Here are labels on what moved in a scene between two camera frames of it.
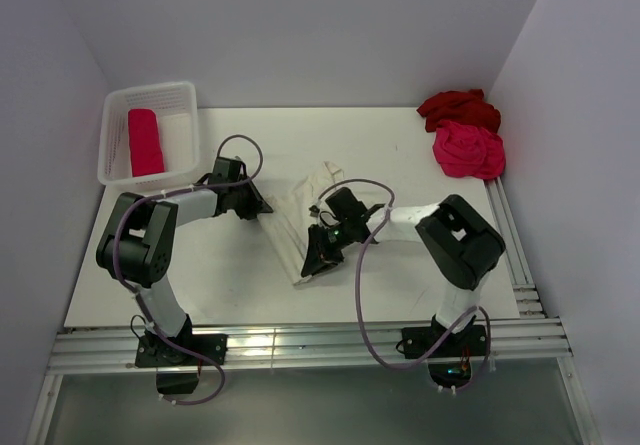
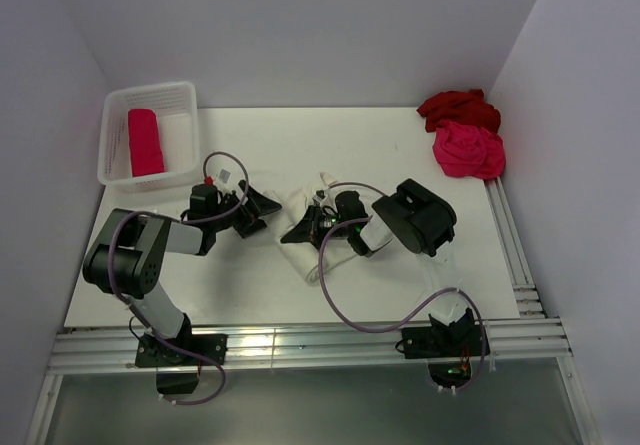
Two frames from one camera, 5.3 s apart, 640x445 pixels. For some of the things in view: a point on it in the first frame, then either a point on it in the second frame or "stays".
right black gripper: (318, 252) to (308, 230)
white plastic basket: (176, 107) stays
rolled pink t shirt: (145, 144) stays
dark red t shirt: (468, 107) stays
